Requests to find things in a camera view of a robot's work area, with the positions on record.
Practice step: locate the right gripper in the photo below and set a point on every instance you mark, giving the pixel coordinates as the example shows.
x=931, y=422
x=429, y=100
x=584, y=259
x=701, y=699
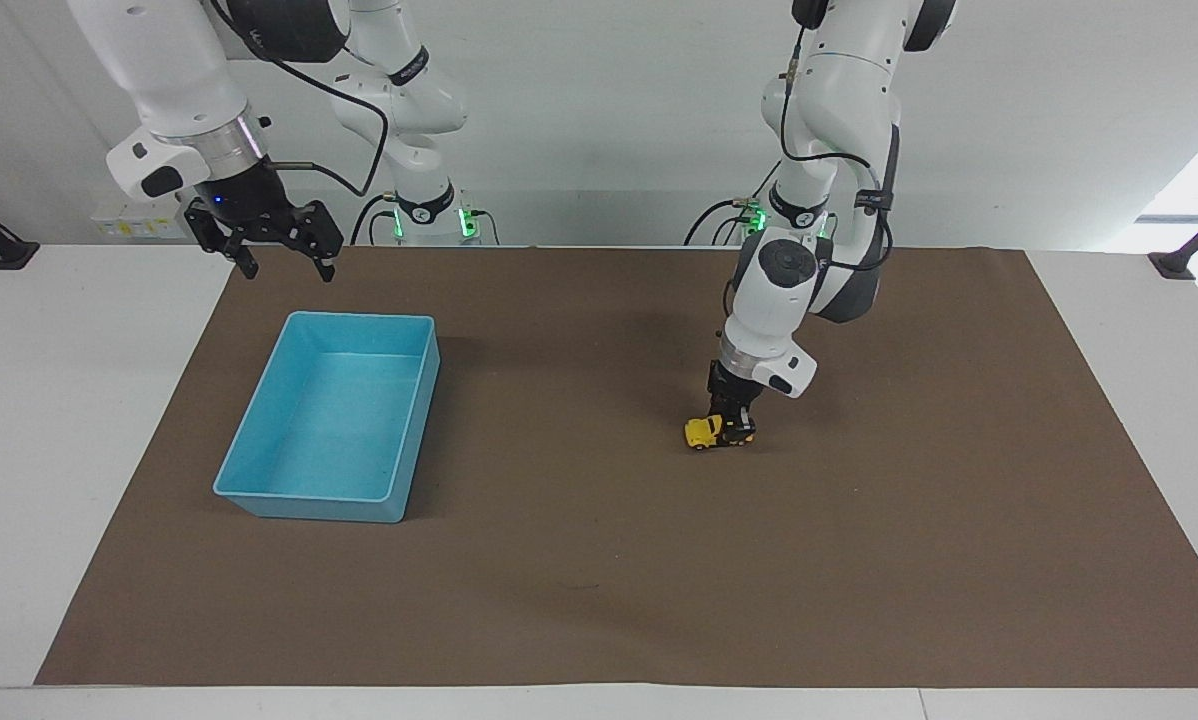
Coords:
x=244, y=195

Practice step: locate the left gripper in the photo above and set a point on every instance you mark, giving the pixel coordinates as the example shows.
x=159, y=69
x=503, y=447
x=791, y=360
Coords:
x=734, y=383

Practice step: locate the yellow toy beetle car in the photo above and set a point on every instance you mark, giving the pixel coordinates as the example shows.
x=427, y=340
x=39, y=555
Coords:
x=702, y=431

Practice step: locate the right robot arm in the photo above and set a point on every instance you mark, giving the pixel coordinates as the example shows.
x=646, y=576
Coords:
x=159, y=60

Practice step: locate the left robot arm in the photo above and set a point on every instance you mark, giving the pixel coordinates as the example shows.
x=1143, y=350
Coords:
x=839, y=90

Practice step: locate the light blue plastic tray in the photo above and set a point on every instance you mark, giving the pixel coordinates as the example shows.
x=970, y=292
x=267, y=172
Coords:
x=334, y=420

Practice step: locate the white wall socket strip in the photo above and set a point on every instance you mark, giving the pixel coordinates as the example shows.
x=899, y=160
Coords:
x=134, y=222

